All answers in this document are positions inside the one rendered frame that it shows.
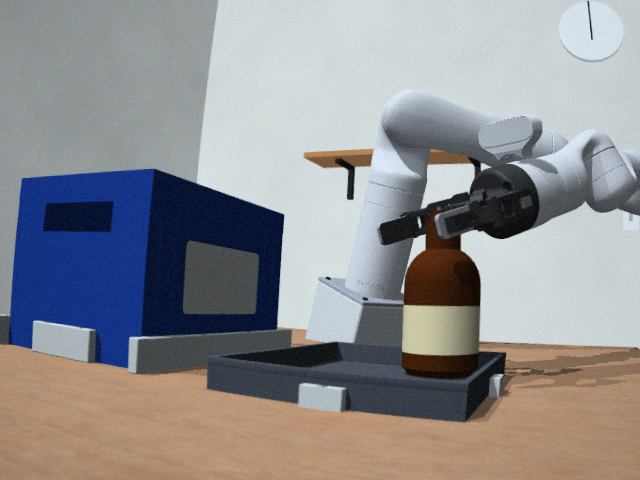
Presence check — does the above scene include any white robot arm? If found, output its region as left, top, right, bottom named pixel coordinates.
left=345, top=89, right=640, bottom=300

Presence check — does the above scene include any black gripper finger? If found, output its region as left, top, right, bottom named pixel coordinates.
left=377, top=192, right=470, bottom=245
left=434, top=187, right=535, bottom=240

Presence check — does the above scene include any blue crate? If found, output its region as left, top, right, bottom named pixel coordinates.
left=9, top=169, right=284, bottom=368

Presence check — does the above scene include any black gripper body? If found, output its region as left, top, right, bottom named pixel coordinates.
left=442, top=164, right=539, bottom=239

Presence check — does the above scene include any brown glass bottle with cream label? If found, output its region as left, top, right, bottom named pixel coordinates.
left=401, top=210, right=481, bottom=379

